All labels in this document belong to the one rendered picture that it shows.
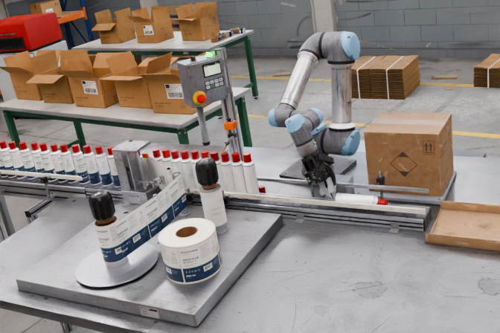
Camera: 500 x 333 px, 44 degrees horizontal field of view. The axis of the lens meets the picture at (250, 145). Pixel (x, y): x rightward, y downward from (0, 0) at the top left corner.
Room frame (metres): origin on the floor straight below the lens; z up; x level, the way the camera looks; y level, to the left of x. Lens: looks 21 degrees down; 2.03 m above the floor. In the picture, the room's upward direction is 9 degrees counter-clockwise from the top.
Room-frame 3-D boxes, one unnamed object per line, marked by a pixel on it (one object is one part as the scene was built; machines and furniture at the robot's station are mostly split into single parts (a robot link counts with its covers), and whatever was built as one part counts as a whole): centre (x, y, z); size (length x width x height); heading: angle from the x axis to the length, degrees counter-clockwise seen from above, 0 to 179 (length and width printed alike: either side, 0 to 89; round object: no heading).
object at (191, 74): (2.58, 0.15, 1.38); 0.17 x 0.10 x 0.19; 115
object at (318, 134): (2.63, -0.30, 1.02); 0.13 x 0.12 x 0.14; 54
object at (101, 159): (2.81, 0.72, 0.98); 0.05 x 0.05 x 0.20
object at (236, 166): (2.43, 0.07, 0.98); 0.05 x 0.05 x 0.20
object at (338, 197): (2.16, -0.39, 0.91); 0.20 x 0.05 x 0.05; 59
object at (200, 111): (2.62, 0.19, 1.18); 0.04 x 0.04 x 0.21
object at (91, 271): (2.02, 0.55, 0.89); 0.31 x 0.31 x 0.01
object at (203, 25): (6.85, 0.36, 0.97); 0.43 x 0.42 x 0.37; 138
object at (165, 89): (4.29, 0.41, 0.97); 0.51 x 0.39 x 0.37; 146
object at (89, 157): (2.85, 0.78, 0.98); 0.05 x 0.05 x 0.20
